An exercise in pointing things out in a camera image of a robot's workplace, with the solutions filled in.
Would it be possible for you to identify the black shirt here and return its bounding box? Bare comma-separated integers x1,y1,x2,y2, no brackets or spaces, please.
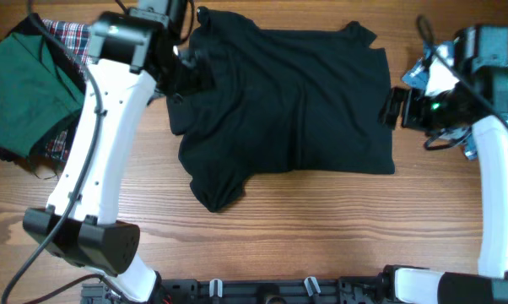
167,7,395,213

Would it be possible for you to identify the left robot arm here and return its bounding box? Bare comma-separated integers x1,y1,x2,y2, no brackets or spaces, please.
23,1,211,303

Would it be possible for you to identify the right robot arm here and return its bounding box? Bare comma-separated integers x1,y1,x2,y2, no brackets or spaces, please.
377,16,508,303

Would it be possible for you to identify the blue denim cloth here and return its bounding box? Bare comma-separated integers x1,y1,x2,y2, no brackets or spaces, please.
402,41,478,160

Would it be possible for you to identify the plaid red blue shirt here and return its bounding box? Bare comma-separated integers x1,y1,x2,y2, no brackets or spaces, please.
43,19,93,163

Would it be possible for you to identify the green folded cloth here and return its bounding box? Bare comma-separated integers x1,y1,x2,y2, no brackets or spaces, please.
0,33,84,157

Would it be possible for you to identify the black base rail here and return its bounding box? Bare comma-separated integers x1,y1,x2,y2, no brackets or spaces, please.
80,276,407,304

